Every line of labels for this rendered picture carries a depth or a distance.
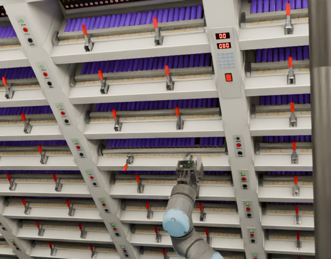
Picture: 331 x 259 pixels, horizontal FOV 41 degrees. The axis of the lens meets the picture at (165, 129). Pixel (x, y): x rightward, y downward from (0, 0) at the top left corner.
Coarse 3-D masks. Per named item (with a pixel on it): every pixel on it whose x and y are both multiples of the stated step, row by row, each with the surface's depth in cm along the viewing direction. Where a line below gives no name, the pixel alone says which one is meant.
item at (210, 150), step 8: (104, 152) 201; (112, 152) 200; (120, 152) 199; (128, 152) 198; (136, 152) 197; (144, 152) 196; (152, 152) 195; (160, 152) 194; (168, 152) 193; (176, 152) 192; (184, 152) 191; (192, 152) 190; (200, 152) 189; (208, 152) 188; (216, 152) 187; (224, 152) 186
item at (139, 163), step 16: (96, 144) 202; (208, 144) 192; (224, 144) 190; (96, 160) 201; (112, 160) 201; (144, 160) 196; (160, 160) 194; (176, 160) 192; (208, 160) 188; (224, 160) 186
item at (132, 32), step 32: (64, 0) 167; (96, 0) 166; (128, 0) 163; (160, 0) 160; (192, 0) 158; (64, 32) 168; (96, 32) 163; (128, 32) 160; (160, 32) 154; (192, 32) 152
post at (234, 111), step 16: (208, 0) 138; (224, 0) 137; (208, 16) 142; (224, 16) 141; (208, 32) 146; (240, 64) 151; (240, 80) 155; (224, 112) 166; (240, 112) 164; (224, 128) 171; (240, 128) 169; (240, 160) 180; (256, 176) 189; (240, 192) 193; (256, 192) 191; (240, 208) 200; (256, 208) 197; (256, 224) 205
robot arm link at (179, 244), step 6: (192, 228) 155; (186, 234) 153; (192, 234) 156; (198, 234) 157; (174, 240) 156; (180, 240) 154; (186, 240) 154; (192, 240) 153; (174, 246) 159; (180, 246) 155; (186, 246) 153; (180, 252) 157
